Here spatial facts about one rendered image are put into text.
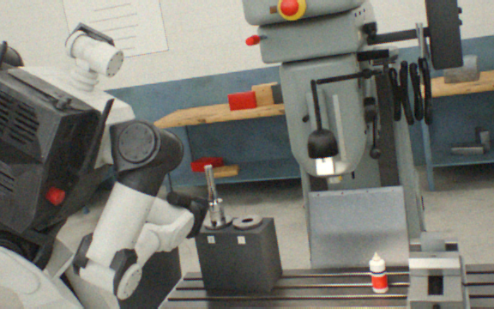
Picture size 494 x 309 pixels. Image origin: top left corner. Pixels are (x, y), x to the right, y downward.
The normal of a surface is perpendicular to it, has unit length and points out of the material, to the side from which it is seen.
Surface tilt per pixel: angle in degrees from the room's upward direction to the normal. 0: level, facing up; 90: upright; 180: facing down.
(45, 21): 90
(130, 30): 90
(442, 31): 90
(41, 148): 83
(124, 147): 67
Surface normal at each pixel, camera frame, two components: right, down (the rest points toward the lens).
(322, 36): -0.28, 0.22
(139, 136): -0.24, -0.19
